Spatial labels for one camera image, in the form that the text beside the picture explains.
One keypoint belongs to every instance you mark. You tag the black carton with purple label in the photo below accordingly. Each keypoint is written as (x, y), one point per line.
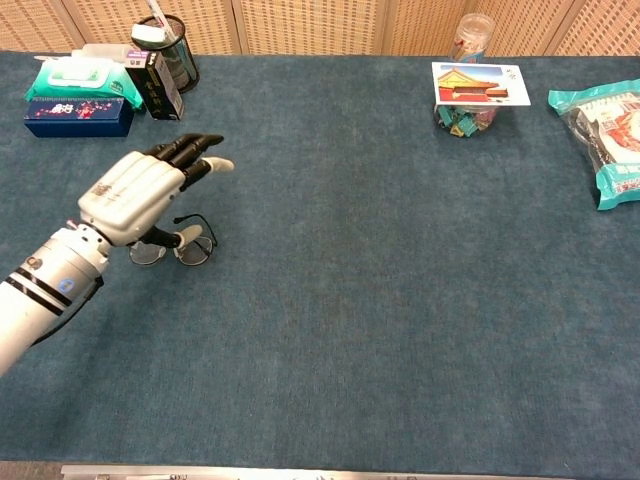
(156, 92)

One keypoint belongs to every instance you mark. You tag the black mesh pen holder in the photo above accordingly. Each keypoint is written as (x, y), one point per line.
(186, 65)

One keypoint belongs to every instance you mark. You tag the palace picture postcard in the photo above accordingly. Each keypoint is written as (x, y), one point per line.
(475, 85)

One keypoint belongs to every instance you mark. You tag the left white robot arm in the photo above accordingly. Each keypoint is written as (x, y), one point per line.
(45, 285)

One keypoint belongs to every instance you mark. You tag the teal felt table cloth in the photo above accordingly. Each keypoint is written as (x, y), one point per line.
(350, 300)

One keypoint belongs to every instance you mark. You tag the dark blue rectangular box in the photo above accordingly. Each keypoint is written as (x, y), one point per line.
(75, 119)

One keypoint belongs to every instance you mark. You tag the wicker folding screen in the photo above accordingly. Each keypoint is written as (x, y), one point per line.
(310, 25)

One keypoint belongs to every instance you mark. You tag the metal table edge rail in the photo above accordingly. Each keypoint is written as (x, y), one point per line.
(300, 472)

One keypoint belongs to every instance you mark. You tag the thin-framed eyeglasses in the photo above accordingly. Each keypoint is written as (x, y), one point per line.
(197, 252)

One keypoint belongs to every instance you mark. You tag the white tissue pack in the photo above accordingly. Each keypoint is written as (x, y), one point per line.
(105, 50)

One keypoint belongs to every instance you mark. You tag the green wet wipes pack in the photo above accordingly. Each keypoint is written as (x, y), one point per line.
(75, 75)

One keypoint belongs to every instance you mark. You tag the clear plastic bottle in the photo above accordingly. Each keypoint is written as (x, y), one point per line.
(472, 35)

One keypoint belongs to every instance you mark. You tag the white red pen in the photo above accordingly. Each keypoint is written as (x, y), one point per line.
(159, 17)

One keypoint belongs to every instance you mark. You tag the clear jar of binder clips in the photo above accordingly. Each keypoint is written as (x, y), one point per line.
(465, 122)

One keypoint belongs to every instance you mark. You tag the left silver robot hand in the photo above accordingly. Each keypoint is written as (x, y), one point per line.
(130, 192)

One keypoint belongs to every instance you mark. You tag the white block in holder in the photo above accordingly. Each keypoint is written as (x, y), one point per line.
(145, 34)

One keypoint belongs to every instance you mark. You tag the teal snack bag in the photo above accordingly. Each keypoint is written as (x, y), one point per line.
(615, 145)

